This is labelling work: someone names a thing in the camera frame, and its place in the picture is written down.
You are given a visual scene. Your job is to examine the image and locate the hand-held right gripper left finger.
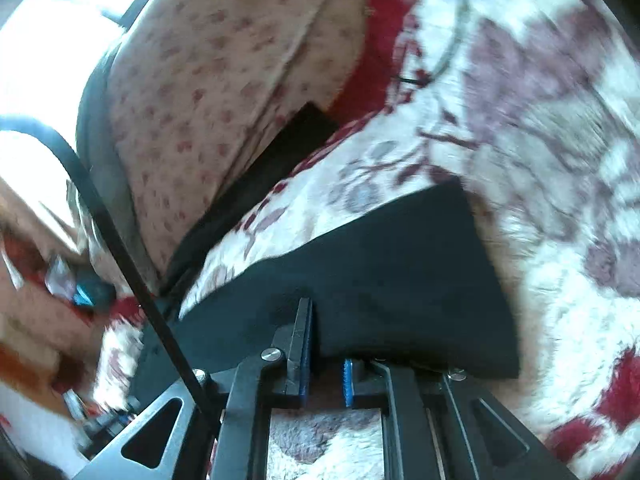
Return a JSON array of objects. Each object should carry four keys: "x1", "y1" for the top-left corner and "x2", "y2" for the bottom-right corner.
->
[{"x1": 88, "y1": 298, "x2": 319, "y2": 480}]

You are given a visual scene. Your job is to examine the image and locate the black pants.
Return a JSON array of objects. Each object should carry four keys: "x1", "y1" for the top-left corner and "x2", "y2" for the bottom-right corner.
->
[{"x1": 127, "y1": 176, "x2": 522, "y2": 402}]

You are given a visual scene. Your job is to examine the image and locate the floral fleece blanket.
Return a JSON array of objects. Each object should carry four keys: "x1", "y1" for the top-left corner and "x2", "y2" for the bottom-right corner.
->
[{"x1": 92, "y1": 0, "x2": 640, "y2": 480}]

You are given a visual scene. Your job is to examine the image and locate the beige spotted pillow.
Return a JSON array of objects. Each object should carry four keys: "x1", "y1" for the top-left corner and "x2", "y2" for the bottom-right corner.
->
[{"x1": 106, "y1": 0, "x2": 403, "y2": 283}]

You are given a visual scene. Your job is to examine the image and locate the black cable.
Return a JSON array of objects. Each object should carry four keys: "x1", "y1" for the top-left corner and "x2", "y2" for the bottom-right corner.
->
[{"x1": 0, "y1": 116, "x2": 223, "y2": 428}]

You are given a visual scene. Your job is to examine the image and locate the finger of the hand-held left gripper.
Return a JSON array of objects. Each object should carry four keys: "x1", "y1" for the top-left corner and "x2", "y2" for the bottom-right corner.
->
[{"x1": 70, "y1": 272, "x2": 118, "y2": 312}]

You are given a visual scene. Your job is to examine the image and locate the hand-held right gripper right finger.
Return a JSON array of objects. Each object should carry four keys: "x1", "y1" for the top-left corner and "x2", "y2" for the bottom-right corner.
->
[{"x1": 342, "y1": 358, "x2": 582, "y2": 480}]

